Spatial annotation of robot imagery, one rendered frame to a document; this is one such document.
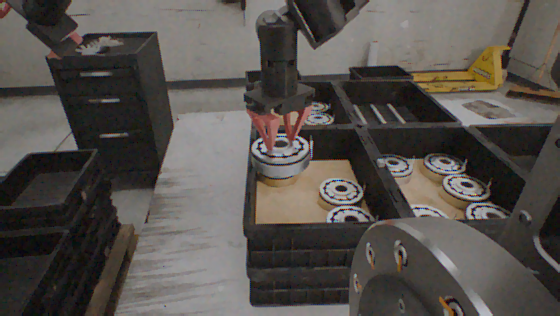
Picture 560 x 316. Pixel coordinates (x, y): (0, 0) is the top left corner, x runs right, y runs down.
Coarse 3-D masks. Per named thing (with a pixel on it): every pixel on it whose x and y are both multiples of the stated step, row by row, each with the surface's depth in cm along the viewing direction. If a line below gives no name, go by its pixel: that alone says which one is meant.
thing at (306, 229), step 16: (256, 128) 91; (304, 128) 91; (320, 128) 91; (336, 128) 92; (352, 128) 91; (368, 144) 84; (384, 176) 71; (400, 208) 62; (256, 224) 59; (272, 224) 59; (288, 224) 59; (304, 224) 59; (320, 224) 59; (336, 224) 59; (352, 224) 59; (368, 224) 59
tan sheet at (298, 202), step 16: (304, 176) 89; (320, 176) 89; (336, 176) 89; (352, 176) 89; (272, 192) 83; (288, 192) 83; (304, 192) 83; (256, 208) 78; (272, 208) 78; (288, 208) 78; (304, 208) 78; (320, 208) 78
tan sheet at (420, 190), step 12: (420, 168) 93; (420, 180) 88; (432, 180) 88; (408, 192) 83; (420, 192) 83; (432, 192) 83; (420, 204) 79; (432, 204) 79; (444, 204) 79; (492, 204) 79; (456, 216) 75
